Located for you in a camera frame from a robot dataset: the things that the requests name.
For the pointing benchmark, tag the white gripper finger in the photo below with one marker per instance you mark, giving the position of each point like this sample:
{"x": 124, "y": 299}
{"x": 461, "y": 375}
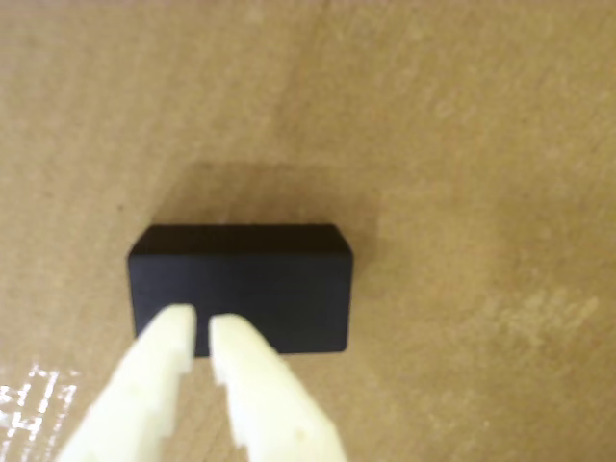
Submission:
{"x": 269, "y": 404}
{"x": 139, "y": 394}

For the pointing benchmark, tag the black rectangular block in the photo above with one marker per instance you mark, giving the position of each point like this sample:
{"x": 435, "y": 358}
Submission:
{"x": 269, "y": 284}

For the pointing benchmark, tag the brown cardboard sheet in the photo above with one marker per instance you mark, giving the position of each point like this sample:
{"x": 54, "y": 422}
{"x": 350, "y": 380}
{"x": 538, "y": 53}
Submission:
{"x": 433, "y": 144}

